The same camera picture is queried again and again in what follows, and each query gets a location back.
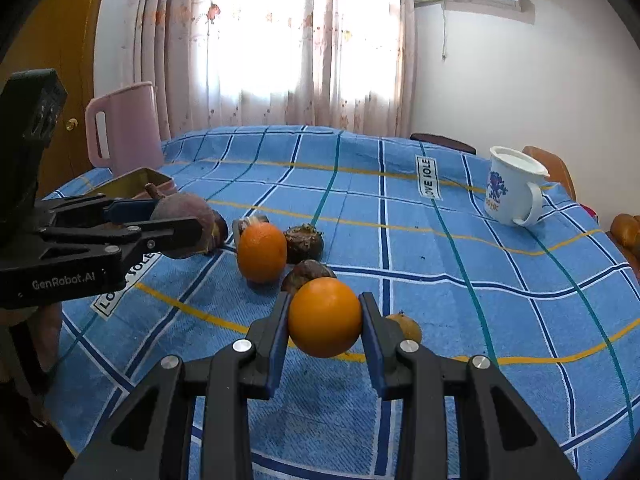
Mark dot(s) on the dark shrivelled fruit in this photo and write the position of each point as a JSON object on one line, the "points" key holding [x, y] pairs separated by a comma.
{"points": [[303, 245]]}

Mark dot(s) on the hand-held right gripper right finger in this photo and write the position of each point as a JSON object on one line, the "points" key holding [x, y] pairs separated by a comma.
{"points": [[374, 347]]}

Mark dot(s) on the pink electric kettle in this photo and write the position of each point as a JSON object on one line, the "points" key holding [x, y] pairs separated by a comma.
{"points": [[132, 130]]}

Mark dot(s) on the halved fruit with cream face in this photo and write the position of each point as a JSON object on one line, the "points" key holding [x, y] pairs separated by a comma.
{"points": [[250, 221]]}

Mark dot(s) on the white printed mug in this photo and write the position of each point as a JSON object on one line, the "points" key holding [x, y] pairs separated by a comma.
{"points": [[507, 187]]}

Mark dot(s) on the halved purple fruit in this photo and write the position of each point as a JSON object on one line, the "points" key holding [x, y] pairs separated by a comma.
{"points": [[221, 230]]}

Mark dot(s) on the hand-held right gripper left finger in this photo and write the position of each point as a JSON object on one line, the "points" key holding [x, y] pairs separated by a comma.
{"points": [[277, 347]]}

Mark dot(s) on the orange leather sofa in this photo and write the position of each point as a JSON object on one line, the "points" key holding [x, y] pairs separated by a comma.
{"points": [[626, 230]]}

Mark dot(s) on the brass door knob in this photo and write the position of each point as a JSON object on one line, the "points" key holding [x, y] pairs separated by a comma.
{"points": [[73, 124]]}

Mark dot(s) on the orange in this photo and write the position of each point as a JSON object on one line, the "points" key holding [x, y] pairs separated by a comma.
{"points": [[261, 252], [324, 317]]}

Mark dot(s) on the kiwi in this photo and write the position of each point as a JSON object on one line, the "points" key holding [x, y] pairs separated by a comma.
{"points": [[407, 327]]}

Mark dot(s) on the rectangular metal tin box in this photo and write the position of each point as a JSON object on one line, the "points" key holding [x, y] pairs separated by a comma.
{"points": [[142, 178]]}

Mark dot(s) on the sheer floral curtain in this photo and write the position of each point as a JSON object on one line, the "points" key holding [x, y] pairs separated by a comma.
{"points": [[280, 45]]}

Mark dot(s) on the dark brown fruit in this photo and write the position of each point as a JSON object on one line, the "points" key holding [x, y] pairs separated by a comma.
{"points": [[307, 272]]}

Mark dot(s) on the blue plaid tablecloth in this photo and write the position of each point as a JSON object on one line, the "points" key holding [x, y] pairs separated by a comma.
{"points": [[440, 270]]}

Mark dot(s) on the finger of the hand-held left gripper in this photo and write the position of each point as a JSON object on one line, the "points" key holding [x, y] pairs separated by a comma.
{"points": [[165, 237], [127, 210]]}

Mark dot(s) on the large purple round fruit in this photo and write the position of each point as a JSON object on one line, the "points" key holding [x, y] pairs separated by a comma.
{"points": [[185, 205]]}

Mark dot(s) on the dark round stool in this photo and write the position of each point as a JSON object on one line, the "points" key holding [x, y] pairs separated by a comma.
{"points": [[442, 142]]}

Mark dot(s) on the wooden door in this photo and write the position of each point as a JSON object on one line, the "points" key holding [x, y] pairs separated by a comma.
{"points": [[75, 35]]}

